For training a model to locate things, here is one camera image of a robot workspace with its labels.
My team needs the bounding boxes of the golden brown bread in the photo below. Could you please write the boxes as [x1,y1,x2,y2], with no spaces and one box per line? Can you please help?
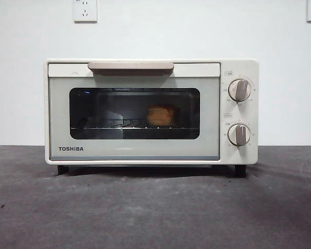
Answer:
[147,104,179,126]

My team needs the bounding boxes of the oven door with beige handle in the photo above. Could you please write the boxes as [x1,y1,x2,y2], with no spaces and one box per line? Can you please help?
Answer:
[47,61,221,161]

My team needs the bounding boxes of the cream beige oven knob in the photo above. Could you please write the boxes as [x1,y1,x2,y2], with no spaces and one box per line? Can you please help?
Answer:
[227,123,251,146]
[227,79,252,102]

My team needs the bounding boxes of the cream white toaster oven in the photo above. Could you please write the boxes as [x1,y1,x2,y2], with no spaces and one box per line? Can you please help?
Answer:
[43,58,259,178]

